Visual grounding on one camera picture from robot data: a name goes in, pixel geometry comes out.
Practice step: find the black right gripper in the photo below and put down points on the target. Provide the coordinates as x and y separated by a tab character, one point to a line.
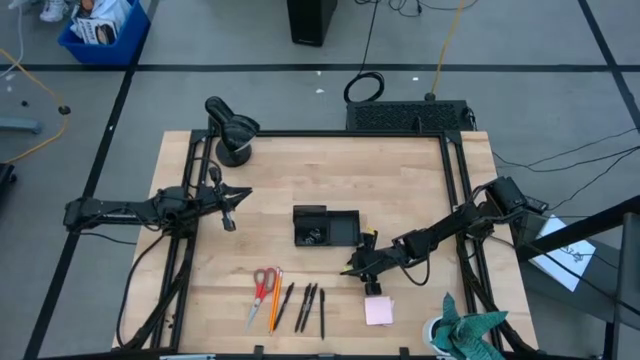
390	255

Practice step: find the grey floor bar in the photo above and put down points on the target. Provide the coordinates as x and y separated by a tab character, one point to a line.
20	125

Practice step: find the black floor object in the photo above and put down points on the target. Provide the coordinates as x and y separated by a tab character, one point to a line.
7	172

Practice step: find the black computer tower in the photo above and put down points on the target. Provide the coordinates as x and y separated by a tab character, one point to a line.
310	22

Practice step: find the papers in blue bin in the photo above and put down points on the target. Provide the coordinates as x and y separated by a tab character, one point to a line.
97	30

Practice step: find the black metal stand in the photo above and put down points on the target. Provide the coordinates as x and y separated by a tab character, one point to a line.
575	232

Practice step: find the person's shoe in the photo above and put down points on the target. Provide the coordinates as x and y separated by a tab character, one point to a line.
52	10

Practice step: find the blue plastic bin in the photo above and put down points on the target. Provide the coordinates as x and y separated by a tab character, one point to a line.
125	50

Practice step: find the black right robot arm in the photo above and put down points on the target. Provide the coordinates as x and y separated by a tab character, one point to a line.
450	222

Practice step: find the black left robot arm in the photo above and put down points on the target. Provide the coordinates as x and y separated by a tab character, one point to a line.
125	210

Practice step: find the pink sticky note pad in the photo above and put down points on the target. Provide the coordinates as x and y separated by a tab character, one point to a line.
378	311

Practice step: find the black mesh-top box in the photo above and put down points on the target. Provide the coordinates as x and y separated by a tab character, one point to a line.
405	116

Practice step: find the white paper sheet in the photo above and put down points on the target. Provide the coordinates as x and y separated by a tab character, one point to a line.
575	250

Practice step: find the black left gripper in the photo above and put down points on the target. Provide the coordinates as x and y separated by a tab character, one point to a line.
215	197

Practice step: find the black desk lamp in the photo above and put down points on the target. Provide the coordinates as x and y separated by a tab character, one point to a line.
235	131

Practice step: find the green plant in white pot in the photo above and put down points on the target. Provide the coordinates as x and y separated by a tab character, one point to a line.
465	332

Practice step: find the black mesh desk organizer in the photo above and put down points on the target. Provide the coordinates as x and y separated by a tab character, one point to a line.
342	227

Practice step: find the orange pencil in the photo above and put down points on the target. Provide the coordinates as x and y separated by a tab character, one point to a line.
277	305
273	305

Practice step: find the black binder clip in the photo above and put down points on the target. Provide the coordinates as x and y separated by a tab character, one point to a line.
316	232
314	240

